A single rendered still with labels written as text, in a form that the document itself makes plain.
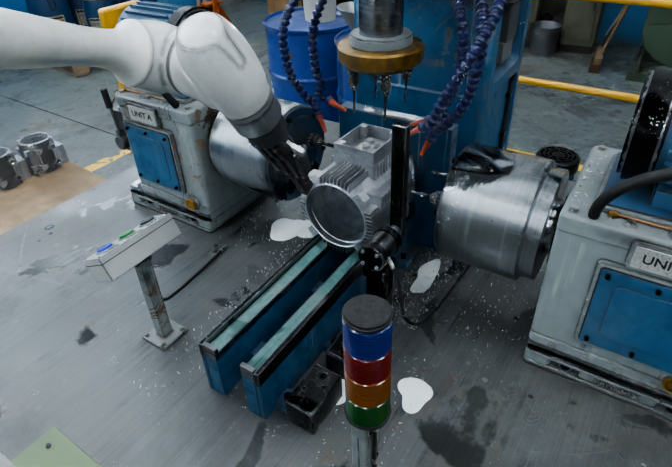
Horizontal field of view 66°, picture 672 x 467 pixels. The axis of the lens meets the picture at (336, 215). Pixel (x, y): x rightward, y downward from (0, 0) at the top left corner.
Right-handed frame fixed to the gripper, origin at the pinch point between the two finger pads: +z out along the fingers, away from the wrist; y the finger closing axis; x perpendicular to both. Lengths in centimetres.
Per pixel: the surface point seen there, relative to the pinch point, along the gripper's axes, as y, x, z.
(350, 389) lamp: -35, 33, -19
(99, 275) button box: 20.1, 35.4, -12.4
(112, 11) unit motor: 71, -25, -13
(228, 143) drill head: 27.3, -5.6, 4.7
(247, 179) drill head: 22.0, -0.8, 11.4
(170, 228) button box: 17.1, 21.2, -6.6
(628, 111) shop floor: -41, -249, 272
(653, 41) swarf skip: -41, -323, 274
